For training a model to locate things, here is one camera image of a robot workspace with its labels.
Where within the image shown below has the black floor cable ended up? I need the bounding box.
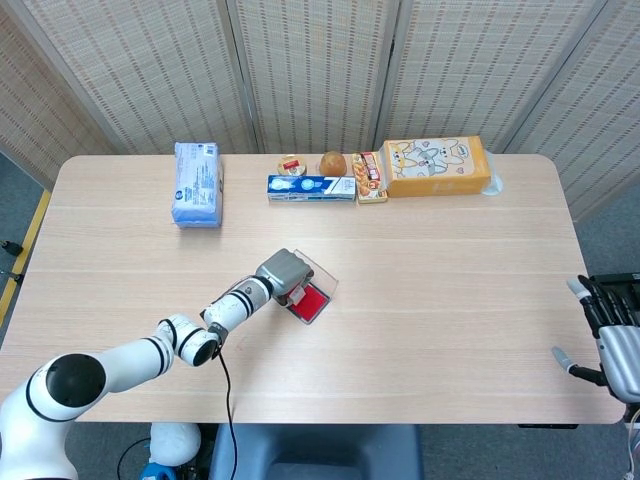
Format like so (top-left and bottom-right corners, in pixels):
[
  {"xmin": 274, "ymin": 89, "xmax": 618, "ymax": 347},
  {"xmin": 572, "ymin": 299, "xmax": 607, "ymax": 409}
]
[{"xmin": 117, "ymin": 437, "xmax": 152, "ymax": 480}]

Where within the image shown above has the round yellow tin red label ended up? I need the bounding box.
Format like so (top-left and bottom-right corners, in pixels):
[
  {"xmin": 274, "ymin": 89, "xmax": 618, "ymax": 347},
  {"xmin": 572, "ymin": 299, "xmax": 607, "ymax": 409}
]
[{"xmin": 275, "ymin": 154, "xmax": 307, "ymax": 177}]

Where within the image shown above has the round orange bread bun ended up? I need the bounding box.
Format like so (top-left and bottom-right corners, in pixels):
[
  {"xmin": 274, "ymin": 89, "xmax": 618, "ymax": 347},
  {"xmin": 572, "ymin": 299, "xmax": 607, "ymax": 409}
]
[{"xmin": 319, "ymin": 151, "xmax": 348, "ymax": 178}]

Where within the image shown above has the woven folding screen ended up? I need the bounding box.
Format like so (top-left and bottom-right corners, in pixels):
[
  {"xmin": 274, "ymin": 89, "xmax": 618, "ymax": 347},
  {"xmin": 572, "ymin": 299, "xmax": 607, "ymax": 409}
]
[{"xmin": 0, "ymin": 0, "xmax": 640, "ymax": 224}]

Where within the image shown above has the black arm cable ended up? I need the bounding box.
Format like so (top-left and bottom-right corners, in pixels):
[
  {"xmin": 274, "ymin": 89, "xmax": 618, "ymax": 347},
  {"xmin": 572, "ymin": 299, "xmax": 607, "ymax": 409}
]
[{"xmin": 215, "ymin": 339, "xmax": 239, "ymax": 480}]

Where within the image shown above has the yellow snack box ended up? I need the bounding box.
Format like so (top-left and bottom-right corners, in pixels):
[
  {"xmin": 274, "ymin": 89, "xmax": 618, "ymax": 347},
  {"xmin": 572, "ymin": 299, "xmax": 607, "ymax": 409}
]
[{"xmin": 350, "ymin": 151, "xmax": 390, "ymax": 205}]

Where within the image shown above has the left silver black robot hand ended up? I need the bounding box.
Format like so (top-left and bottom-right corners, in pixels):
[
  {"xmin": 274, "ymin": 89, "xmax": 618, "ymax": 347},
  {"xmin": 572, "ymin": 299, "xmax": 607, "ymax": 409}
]
[{"xmin": 254, "ymin": 248, "xmax": 316, "ymax": 307}]

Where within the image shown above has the red ink pad clear lid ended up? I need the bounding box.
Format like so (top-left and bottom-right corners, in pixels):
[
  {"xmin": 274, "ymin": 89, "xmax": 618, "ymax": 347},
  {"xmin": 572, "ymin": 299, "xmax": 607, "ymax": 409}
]
[{"xmin": 285, "ymin": 248, "xmax": 340, "ymax": 327}]

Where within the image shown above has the blue tissue pack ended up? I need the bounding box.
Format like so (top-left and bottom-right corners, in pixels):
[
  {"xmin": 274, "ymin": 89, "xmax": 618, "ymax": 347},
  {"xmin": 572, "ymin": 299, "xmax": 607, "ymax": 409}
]
[{"xmin": 171, "ymin": 141, "xmax": 224, "ymax": 230}]

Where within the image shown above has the yellow floor tape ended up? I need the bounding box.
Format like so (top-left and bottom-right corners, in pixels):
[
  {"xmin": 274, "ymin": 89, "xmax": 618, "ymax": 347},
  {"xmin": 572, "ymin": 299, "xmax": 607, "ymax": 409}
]
[{"xmin": 0, "ymin": 189, "xmax": 52, "ymax": 326}]

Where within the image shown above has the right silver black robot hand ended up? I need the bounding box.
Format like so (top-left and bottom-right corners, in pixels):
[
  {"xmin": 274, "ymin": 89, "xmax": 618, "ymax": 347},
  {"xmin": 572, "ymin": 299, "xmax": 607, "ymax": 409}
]
[{"xmin": 551, "ymin": 274, "xmax": 640, "ymax": 404}]

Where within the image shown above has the blue robot part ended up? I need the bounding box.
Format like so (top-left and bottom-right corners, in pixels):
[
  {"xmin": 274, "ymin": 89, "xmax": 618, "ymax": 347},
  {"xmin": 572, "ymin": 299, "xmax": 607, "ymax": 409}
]
[{"xmin": 141, "ymin": 462, "xmax": 177, "ymax": 480}]

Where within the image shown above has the white rounded robot cover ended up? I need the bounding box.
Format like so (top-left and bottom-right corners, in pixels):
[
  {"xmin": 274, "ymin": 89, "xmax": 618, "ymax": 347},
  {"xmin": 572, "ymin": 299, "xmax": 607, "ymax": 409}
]
[{"xmin": 149, "ymin": 422, "xmax": 202, "ymax": 469}]

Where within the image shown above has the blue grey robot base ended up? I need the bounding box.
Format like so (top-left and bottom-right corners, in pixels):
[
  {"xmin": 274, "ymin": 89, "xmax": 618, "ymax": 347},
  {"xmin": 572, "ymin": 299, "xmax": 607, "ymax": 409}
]
[{"xmin": 208, "ymin": 423, "xmax": 425, "ymax": 480}]

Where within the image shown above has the yellow cartoon tissue pack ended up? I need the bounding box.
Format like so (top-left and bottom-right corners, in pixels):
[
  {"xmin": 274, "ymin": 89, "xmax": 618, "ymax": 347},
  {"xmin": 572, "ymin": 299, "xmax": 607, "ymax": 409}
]
[{"xmin": 382, "ymin": 134, "xmax": 493, "ymax": 199}]

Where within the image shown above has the blue white toothpaste box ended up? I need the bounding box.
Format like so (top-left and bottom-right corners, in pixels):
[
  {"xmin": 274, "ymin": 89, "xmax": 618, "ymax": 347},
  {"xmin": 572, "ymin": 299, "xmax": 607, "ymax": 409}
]
[{"xmin": 266, "ymin": 173, "xmax": 357, "ymax": 203}]

